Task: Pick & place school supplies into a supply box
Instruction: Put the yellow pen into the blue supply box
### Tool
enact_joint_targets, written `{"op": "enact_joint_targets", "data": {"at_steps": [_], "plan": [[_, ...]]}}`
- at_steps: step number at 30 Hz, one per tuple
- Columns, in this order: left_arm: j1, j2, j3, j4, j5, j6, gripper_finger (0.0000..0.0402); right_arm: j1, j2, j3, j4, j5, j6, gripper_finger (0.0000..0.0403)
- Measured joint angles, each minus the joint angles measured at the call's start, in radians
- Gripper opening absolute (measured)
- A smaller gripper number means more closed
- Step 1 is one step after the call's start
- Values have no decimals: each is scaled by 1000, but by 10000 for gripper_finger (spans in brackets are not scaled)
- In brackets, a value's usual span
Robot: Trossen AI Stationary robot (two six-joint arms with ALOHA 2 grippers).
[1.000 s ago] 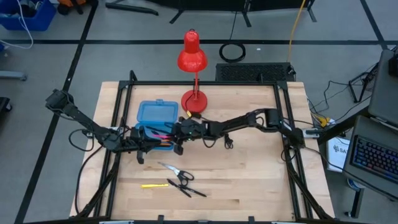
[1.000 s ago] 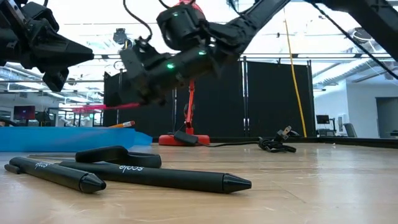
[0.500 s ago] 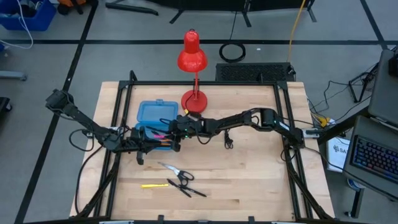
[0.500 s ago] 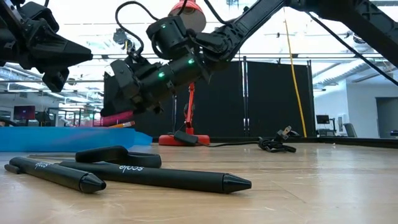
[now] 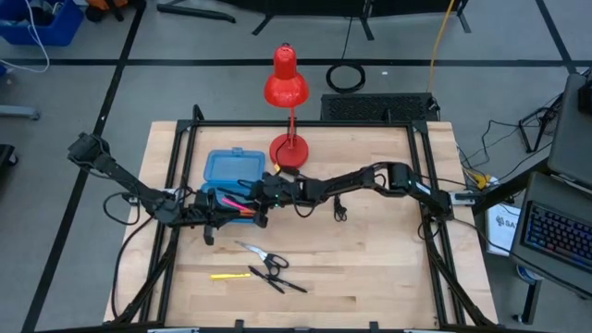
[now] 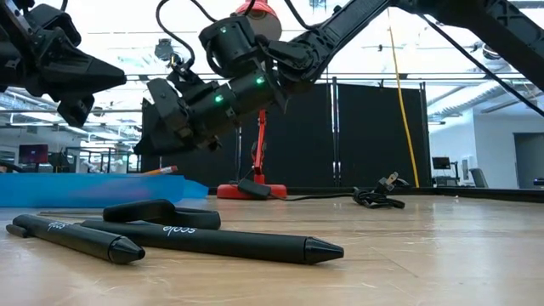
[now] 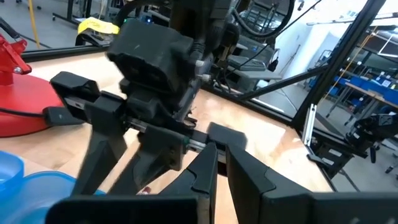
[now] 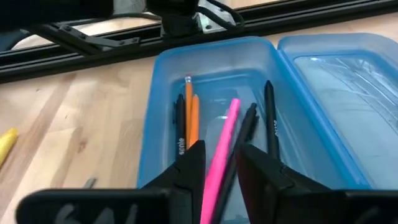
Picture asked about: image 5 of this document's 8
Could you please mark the grey closed laptop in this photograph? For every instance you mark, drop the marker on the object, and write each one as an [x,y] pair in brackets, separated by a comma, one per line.
[573,139]

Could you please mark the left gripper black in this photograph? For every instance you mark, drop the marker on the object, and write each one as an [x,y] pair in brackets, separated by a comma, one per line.
[192,216]

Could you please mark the black aluminium table frame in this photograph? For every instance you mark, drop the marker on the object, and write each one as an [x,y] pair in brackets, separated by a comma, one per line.
[300,123]

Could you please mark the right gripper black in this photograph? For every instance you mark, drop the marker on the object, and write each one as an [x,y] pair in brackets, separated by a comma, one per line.
[282,189]

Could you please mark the red desk lamp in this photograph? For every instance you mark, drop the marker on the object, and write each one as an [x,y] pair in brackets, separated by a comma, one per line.
[286,88]

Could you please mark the black floor stand bar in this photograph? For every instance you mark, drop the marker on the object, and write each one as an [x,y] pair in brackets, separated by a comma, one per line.
[194,13]

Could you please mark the blue storage bin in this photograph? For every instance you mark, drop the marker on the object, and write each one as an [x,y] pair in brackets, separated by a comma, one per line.
[60,32]

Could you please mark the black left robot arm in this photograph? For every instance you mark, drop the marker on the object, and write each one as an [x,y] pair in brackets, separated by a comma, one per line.
[120,173]

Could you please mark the pink highlighter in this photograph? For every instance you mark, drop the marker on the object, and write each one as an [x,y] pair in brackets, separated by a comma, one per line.
[236,204]

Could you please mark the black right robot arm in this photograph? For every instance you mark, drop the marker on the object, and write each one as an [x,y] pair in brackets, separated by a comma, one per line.
[361,180]

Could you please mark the black chair base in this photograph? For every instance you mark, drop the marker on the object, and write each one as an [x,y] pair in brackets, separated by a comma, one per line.
[7,155]

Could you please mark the black perforated computer case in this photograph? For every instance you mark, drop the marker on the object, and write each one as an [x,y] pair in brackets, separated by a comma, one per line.
[370,107]

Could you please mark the white printed box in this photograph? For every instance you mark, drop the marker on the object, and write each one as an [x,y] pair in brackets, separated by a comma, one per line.
[501,236]

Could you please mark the blue plastic supply box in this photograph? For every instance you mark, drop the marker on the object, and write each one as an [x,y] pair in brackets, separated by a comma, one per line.
[233,166]

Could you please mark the keyboard with blue keys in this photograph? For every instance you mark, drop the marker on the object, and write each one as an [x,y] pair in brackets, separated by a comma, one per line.
[555,231]

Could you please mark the black partition screen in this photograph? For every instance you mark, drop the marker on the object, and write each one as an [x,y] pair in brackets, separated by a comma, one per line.
[324,5]

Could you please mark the yellow highlighter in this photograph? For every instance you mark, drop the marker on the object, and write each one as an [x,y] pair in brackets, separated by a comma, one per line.
[231,276]

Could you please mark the yellow plug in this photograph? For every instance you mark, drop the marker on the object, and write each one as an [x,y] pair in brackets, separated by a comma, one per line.
[483,180]

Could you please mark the grey floor bar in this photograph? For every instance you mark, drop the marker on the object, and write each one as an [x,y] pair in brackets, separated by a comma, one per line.
[18,112]

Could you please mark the orange black bag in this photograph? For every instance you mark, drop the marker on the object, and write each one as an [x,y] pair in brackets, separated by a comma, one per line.
[106,4]

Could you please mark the black scale pen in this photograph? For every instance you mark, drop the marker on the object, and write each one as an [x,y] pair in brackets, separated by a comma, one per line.
[291,285]
[256,272]
[231,189]

